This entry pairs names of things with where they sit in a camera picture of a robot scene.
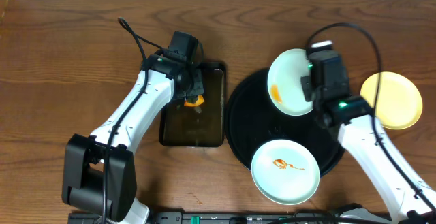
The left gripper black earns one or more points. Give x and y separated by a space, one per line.
195 88

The orange green sponge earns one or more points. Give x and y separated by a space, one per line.
194 101

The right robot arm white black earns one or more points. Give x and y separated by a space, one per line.
351 120

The light blue plate front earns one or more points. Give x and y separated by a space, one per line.
285 172

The black rectangular water tray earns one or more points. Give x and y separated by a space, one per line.
200 126

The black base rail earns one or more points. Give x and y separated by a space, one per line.
355 211

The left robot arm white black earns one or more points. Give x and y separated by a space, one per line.
99 171

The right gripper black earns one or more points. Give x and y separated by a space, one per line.
308 87

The yellow plate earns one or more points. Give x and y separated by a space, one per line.
399 103

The black round tray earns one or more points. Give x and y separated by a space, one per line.
251 120

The light blue plate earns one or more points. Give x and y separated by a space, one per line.
285 172
284 85

